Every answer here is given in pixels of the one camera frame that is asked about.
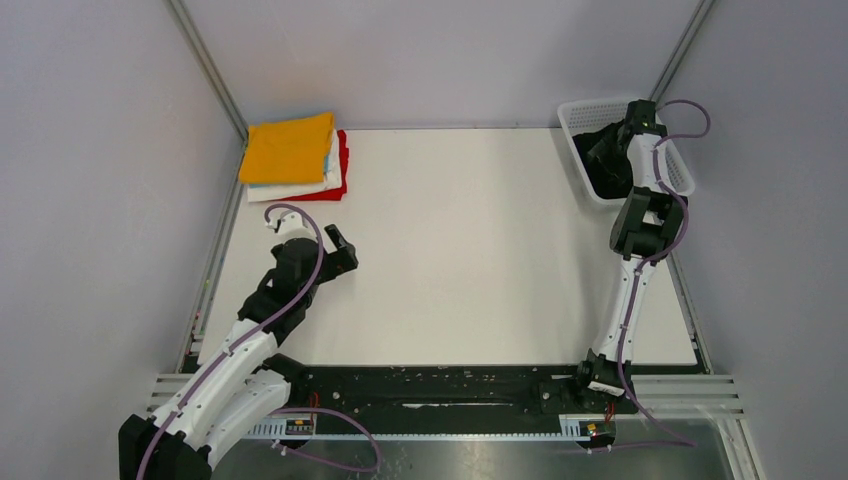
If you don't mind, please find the black t shirt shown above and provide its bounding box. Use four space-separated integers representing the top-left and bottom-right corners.
573 121 633 200

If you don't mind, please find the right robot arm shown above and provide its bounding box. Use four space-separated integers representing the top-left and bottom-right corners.
569 100 688 413

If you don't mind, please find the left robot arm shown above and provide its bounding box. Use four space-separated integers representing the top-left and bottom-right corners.
119 218 358 479

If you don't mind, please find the folded red t shirt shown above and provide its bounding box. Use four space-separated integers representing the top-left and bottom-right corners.
283 130 350 202

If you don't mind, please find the white plastic basket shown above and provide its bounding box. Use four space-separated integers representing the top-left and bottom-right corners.
557 97 696 212

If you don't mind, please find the folded white t shirt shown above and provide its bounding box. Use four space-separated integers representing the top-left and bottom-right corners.
246 132 344 203

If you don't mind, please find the folded orange t shirt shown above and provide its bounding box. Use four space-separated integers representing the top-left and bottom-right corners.
239 112 335 185

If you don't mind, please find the right controller box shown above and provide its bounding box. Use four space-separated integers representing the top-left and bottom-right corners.
579 420 609 439

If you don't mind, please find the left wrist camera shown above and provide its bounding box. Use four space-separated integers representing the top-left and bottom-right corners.
266 211 317 243

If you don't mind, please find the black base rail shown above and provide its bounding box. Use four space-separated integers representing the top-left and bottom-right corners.
262 354 636 435

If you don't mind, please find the right aluminium frame post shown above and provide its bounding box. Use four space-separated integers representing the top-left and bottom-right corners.
649 0 717 102

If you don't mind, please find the aluminium frame post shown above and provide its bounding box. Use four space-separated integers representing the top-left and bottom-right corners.
649 0 717 102
164 0 248 142

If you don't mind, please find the slotted cable duct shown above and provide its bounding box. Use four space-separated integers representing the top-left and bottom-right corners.
248 413 598 444

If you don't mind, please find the left aluminium frame post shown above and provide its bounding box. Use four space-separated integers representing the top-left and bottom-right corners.
164 0 248 142

